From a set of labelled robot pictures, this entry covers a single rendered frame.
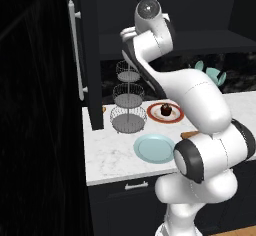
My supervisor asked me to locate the white cabinet handle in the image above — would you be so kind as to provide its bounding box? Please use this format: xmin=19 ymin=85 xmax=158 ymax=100
xmin=67 ymin=0 xmax=90 ymax=102

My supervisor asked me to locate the light blue plate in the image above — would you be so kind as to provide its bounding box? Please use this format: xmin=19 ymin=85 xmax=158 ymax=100
xmin=132 ymin=133 xmax=177 ymax=165

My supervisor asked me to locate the chocolate cupcake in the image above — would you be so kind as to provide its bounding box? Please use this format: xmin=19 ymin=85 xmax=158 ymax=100
xmin=160 ymin=102 xmax=173 ymax=117

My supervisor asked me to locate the white drawer handle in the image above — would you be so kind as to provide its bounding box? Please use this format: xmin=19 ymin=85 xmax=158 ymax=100
xmin=124 ymin=180 xmax=150 ymax=192

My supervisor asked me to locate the black drawer front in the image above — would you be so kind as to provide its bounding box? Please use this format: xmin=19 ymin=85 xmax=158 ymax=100
xmin=87 ymin=175 xmax=168 ymax=202

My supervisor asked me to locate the tall black cabinet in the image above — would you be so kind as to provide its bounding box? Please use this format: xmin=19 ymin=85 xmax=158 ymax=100
xmin=0 ymin=0 xmax=105 ymax=236

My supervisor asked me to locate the red rimmed plate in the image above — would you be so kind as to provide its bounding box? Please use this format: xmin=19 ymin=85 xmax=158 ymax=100
xmin=146 ymin=101 xmax=185 ymax=125

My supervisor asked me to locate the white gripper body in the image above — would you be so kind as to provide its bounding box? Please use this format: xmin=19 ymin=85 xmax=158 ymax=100
xmin=120 ymin=26 xmax=139 ymax=44

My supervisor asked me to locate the black upper cabinet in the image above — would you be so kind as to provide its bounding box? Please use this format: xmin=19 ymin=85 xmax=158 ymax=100
xmin=95 ymin=0 xmax=256 ymax=62

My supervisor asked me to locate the three-tier wire stand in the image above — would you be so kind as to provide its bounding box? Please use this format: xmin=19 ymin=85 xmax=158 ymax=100
xmin=109 ymin=59 xmax=149 ymax=135

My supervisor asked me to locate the wooden cutting board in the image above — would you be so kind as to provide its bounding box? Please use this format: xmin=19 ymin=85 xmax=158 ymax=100
xmin=180 ymin=130 xmax=201 ymax=141

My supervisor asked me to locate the black lower cabinet door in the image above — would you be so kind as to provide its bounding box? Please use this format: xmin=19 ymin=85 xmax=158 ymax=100
xmin=89 ymin=196 xmax=169 ymax=236

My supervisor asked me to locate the teal leafy plant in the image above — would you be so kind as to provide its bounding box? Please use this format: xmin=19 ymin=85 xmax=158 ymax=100
xmin=194 ymin=59 xmax=228 ymax=88

